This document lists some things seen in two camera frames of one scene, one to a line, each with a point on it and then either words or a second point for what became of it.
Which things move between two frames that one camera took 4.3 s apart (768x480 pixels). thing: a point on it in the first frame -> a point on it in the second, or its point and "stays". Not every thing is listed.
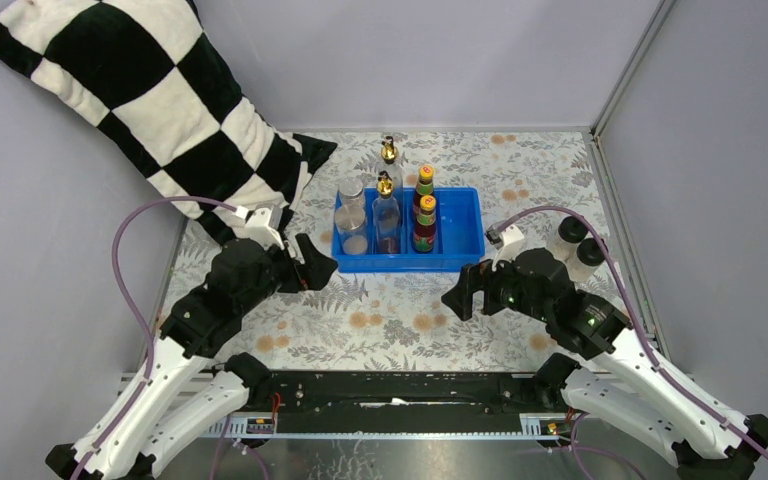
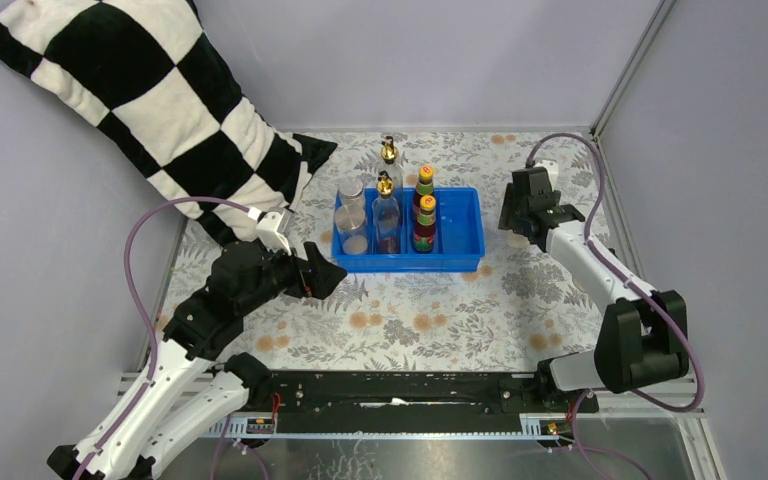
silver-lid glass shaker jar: [351, 224] stays
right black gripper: [473, 277] -> [507, 217]
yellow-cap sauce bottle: [425, 186] stays
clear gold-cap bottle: [386, 217] stays
